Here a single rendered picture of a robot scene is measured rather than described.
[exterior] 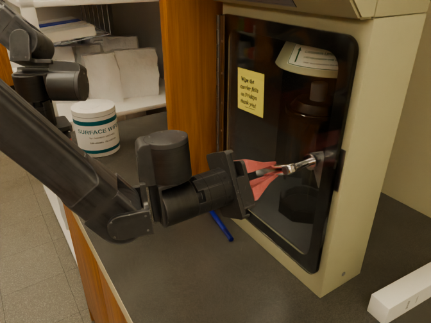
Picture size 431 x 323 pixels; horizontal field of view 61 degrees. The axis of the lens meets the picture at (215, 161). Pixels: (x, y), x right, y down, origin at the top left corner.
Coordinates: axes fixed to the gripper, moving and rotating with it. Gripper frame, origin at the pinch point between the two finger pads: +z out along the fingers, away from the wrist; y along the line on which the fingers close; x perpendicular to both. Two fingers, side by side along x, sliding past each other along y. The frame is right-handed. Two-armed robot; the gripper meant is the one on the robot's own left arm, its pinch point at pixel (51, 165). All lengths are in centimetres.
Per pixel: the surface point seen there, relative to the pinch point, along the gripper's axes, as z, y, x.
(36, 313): 110, -15, 72
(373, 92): -22, 36, -46
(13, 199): 110, -11, 184
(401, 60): -25, 41, -46
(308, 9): -32, 30, -39
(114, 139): 11.1, 22.4, 29.6
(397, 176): 11, 76, -32
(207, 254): 15.7, 22.1, -25.7
